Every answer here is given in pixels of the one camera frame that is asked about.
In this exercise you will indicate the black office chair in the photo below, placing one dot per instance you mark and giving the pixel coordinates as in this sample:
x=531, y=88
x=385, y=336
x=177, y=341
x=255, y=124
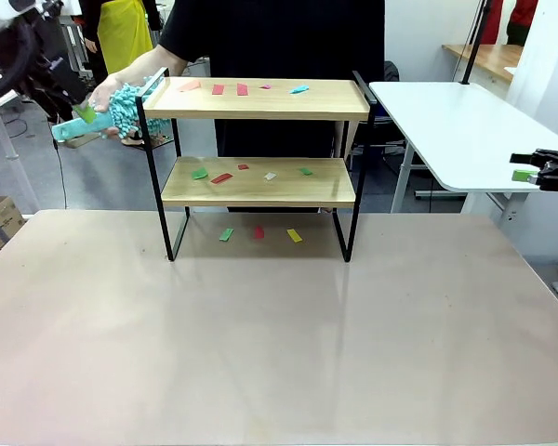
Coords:
x=390, y=72

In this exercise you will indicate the white desk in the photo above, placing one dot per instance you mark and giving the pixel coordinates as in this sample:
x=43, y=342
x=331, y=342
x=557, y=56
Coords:
x=7, y=139

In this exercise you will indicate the black stand pole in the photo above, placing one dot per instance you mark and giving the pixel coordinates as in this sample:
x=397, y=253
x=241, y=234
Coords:
x=469, y=65

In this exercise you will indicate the wooden desk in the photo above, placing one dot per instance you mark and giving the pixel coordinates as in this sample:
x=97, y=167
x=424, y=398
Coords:
x=488, y=58

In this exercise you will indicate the two-tier wooden metal shelf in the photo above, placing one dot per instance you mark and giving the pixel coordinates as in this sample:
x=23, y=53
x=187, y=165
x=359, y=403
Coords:
x=260, y=100

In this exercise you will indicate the white paper scrap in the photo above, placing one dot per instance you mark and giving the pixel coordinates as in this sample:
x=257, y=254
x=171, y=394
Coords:
x=270, y=176

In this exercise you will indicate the person in red clothes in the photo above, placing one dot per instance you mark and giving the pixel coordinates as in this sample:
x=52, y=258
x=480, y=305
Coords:
x=521, y=18

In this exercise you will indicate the person in yellow apron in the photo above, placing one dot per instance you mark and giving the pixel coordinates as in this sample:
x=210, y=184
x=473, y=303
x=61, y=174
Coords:
x=121, y=28

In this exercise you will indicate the green paper scrap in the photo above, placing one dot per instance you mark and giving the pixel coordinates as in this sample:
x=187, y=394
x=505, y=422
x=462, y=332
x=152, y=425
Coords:
x=226, y=234
x=199, y=174
x=305, y=171

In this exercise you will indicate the tan floor mat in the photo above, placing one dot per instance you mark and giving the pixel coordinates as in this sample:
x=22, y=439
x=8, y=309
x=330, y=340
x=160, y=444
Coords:
x=81, y=141

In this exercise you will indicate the teal chenille duster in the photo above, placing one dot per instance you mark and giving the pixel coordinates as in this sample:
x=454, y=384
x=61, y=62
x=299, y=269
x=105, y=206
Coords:
x=74, y=127

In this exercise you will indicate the cyan paper scrap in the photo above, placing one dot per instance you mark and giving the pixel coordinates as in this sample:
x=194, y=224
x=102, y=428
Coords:
x=299, y=89

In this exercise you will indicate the cardboard box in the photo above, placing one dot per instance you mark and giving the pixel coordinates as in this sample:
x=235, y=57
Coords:
x=4, y=213

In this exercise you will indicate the person's right hand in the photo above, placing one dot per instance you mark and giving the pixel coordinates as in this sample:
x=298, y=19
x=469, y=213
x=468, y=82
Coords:
x=104, y=95

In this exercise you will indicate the white side table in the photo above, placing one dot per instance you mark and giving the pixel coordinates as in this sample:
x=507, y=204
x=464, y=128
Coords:
x=446, y=130

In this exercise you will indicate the person in black shirt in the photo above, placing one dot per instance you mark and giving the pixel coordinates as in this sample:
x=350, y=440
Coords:
x=269, y=37

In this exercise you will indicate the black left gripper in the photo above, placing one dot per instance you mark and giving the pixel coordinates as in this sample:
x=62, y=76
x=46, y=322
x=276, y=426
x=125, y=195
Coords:
x=56, y=79

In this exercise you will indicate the yellow paper scrap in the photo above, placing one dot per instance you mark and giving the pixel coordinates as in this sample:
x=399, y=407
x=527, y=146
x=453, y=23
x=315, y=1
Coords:
x=294, y=235

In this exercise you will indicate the person's right forearm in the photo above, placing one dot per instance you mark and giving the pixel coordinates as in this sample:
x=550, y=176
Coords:
x=153, y=60

